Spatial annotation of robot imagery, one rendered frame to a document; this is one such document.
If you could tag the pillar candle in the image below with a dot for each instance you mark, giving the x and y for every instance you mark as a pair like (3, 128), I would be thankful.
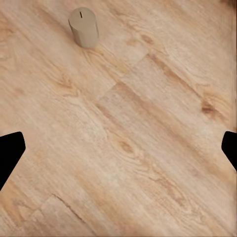
(84, 27)

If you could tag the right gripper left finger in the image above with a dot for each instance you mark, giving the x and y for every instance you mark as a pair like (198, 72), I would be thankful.
(12, 147)

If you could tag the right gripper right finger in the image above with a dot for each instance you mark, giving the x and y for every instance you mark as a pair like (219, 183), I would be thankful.
(229, 147)

